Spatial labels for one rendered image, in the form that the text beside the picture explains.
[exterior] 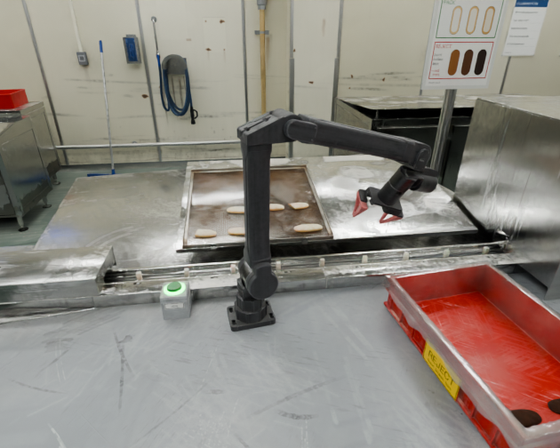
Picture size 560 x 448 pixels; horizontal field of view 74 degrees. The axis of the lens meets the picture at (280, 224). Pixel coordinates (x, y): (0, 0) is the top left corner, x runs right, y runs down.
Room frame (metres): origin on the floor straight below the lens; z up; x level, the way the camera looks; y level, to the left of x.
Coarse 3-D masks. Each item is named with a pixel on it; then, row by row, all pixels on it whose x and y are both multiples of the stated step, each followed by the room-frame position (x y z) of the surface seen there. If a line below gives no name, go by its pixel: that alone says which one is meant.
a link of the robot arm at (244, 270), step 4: (244, 264) 0.80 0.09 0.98; (240, 268) 0.80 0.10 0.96; (244, 268) 0.79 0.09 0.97; (248, 268) 0.78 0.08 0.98; (240, 272) 0.80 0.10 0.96; (244, 272) 0.78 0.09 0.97; (248, 272) 0.77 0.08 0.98; (240, 276) 0.80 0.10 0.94; (244, 276) 0.77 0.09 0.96; (236, 280) 0.80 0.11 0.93; (240, 280) 0.79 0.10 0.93; (244, 280) 0.76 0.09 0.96; (240, 284) 0.77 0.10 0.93; (244, 284) 0.79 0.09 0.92; (240, 288) 0.77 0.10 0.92; (244, 288) 0.76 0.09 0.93; (240, 292) 0.77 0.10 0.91; (244, 292) 0.75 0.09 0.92; (248, 292) 0.76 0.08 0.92; (244, 296) 0.75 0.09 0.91; (248, 296) 0.76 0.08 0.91
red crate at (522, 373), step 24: (432, 312) 0.80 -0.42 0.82; (456, 312) 0.80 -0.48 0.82; (480, 312) 0.80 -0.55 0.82; (408, 336) 0.70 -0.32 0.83; (456, 336) 0.71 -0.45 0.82; (480, 336) 0.71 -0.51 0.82; (504, 336) 0.71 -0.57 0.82; (528, 336) 0.71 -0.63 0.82; (480, 360) 0.63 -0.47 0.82; (504, 360) 0.63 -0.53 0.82; (528, 360) 0.63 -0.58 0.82; (552, 360) 0.63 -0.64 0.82; (504, 384) 0.56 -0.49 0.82; (528, 384) 0.56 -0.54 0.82; (552, 384) 0.56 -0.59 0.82; (528, 408) 0.50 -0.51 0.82; (480, 432) 0.45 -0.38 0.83
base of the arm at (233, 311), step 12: (240, 300) 0.76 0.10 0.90; (252, 300) 0.75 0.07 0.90; (264, 300) 0.79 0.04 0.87; (228, 312) 0.78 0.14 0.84; (240, 312) 0.75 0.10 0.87; (252, 312) 0.74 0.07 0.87; (264, 312) 0.76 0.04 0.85; (240, 324) 0.73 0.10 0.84; (252, 324) 0.74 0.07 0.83; (264, 324) 0.75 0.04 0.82
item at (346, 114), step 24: (384, 96) 3.78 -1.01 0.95; (408, 96) 3.76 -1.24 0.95; (432, 96) 3.73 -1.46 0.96; (456, 96) 3.71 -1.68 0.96; (480, 96) 3.69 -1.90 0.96; (504, 96) 3.67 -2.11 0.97; (336, 120) 3.65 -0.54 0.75; (360, 120) 2.98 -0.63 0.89; (384, 120) 2.74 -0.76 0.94; (408, 120) 2.77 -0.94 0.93; (432, 120) 2.79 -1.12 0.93; (456, 120) 2.82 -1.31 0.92; (432, 144) 2.79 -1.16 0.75; (456, 144) 2.82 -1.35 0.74; (456, 168) 2.83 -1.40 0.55
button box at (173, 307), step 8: (160, 296) 0.77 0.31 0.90; (168, 296) 0.77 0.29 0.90; (176, 296) 0.77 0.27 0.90; (184, 296) 0.78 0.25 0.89; (192, 296) 0.85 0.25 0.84; (168, 304) 0.77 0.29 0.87; (176, 304) 0.77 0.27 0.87; (184, 304) 0.77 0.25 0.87; (168, 312) 0.77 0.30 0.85; (176, 312) 0.77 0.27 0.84; (184, 312) 0.77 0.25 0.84
